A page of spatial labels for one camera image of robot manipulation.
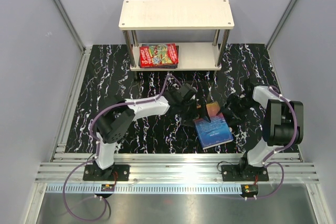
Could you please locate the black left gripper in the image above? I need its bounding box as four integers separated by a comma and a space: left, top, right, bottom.
178, 98, 211, 127

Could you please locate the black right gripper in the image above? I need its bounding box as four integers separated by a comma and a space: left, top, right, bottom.
217, 94, 258, 127

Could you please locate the blue orange sunset book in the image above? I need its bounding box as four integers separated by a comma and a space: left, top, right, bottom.
194, 102, 233, 150

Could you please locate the dark blue 1984 book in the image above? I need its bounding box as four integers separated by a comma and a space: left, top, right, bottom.
138, 45, 180, 69

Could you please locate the red treehouse book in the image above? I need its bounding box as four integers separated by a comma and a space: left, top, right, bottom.
139, 42, 179, 68

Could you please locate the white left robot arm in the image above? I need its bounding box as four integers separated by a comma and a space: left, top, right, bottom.
84, 83, 211, 181

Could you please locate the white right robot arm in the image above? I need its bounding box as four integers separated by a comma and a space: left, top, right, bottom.
217, 84, 304, 182

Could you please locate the white two-tier shelf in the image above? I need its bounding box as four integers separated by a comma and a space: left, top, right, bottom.
119, 0, 235, 71

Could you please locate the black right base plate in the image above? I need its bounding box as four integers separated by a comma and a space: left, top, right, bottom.
220, 165, 269, 182

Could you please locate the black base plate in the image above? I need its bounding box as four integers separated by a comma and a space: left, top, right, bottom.
83, 164, 130, 182
220, 165, 269, 182

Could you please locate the white slotted cable duct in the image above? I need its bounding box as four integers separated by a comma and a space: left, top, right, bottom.
46, 183, 242, 195

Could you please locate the aluminium front rail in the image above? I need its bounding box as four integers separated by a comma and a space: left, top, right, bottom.
35, 153, 319, 184

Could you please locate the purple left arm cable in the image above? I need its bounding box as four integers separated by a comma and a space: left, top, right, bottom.
60, 74, 183, 221

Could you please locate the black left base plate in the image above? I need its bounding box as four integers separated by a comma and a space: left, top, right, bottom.
83, 164, 130, 182

